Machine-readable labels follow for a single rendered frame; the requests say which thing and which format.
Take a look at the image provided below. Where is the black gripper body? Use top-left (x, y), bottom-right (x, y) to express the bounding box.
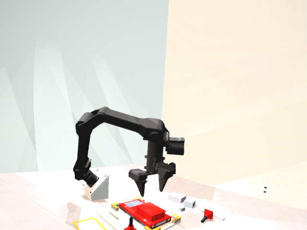
top-left (128, 153), bottom-right (165, 182)

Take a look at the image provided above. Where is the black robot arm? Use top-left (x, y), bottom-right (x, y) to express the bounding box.
top-left (73, 106), bottom-right (185, 188)

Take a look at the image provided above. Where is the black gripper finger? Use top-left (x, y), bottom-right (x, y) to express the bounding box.
top-left (158, 175), bottom-right (169, 192)
top-left (133, 179), bottom-right (148, 197)

